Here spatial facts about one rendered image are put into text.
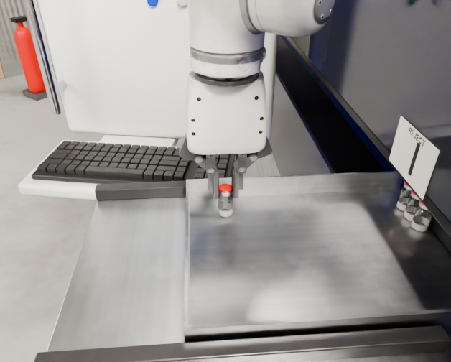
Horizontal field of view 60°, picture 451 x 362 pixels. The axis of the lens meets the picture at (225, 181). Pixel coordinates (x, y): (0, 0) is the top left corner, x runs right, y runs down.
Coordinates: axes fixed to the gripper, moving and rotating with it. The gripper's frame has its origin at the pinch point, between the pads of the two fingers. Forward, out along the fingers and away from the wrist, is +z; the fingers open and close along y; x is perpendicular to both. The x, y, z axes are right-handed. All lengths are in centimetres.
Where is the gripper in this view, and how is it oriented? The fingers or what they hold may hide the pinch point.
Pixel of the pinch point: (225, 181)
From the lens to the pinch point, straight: 54.0
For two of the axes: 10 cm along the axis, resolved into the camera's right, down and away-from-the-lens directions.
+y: -10.0, 0.4, -0.7
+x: 0.8, 5.5, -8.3
